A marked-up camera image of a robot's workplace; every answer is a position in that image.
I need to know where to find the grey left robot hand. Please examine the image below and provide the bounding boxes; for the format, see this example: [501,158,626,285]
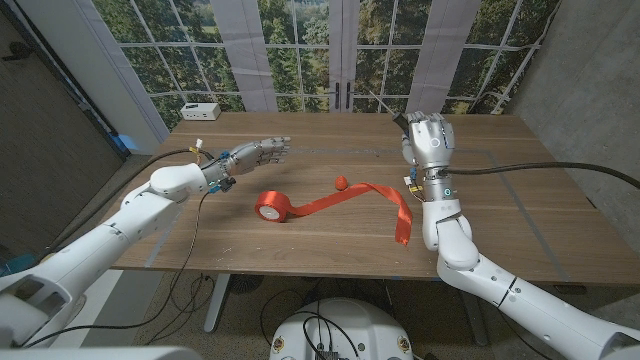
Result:
[199,136,292,189]

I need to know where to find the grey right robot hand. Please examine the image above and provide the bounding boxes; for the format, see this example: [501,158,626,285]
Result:
[399,111,458,203]

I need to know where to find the black blue handled screwdriver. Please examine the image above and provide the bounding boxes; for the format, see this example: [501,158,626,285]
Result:
[368,89,412,137]

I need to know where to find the orange satin ribbon roll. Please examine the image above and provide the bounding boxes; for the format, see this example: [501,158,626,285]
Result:
[254,182,415,247]

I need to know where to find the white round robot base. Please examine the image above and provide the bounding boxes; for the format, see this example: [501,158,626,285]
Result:
[268,297,415,360]

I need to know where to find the white power strip box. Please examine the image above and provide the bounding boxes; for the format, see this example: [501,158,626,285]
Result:
[180,102,222,122]

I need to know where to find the printed window forest backdrop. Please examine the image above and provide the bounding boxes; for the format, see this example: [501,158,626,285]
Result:
[91,0,562,132]

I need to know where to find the blue tape patch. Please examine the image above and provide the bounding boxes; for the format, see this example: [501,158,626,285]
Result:
[110,132,139,152]

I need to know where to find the black round floor object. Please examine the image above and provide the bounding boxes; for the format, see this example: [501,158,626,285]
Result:
[229,273,265,295]

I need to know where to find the grey metal table leg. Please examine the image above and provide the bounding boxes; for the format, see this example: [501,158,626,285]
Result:
[460,294,490,347]
[203,273,232,335]

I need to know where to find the dark wooden door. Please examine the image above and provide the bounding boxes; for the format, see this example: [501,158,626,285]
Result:
[0,9,127,261]

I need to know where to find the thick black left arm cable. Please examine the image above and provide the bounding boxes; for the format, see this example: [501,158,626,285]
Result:
[37,148,216,261]

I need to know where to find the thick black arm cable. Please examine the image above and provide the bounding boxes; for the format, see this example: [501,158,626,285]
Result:
[37,148,216,261]
[439,161,640,191]

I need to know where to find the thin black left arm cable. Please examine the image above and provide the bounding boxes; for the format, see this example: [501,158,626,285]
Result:
[19,189,214,349]

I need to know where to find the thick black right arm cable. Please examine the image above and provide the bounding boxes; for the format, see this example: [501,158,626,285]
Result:
[439,161,640,191]

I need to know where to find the black door handle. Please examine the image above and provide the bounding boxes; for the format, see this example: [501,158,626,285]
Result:
[1,41,34,62]

